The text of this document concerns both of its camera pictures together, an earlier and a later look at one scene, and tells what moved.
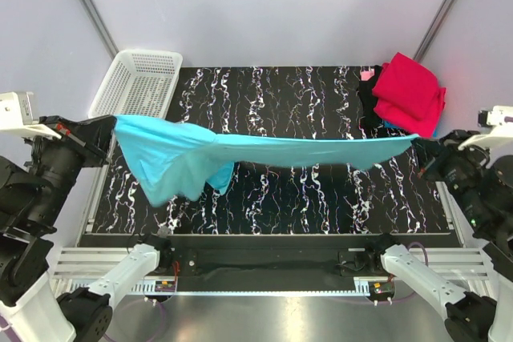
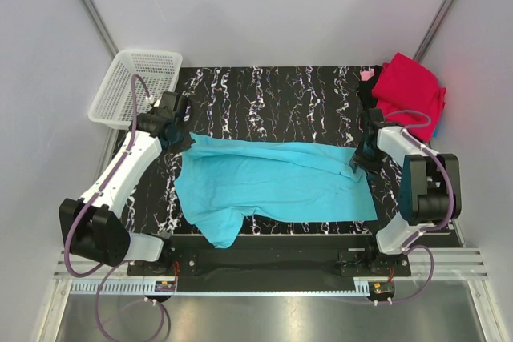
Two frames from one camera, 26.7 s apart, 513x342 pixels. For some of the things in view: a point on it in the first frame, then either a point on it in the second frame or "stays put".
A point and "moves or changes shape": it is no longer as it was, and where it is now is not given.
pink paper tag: (366, 74) stays put
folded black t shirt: (368, 121) stays put
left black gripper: (94, 136) → (186, 142)
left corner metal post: (90, 8) stays put
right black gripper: (430, 154) → (357, 160)
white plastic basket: (142, 83) stays put
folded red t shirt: (407, 95) stays put
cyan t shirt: (162, 158) moves or changes shape
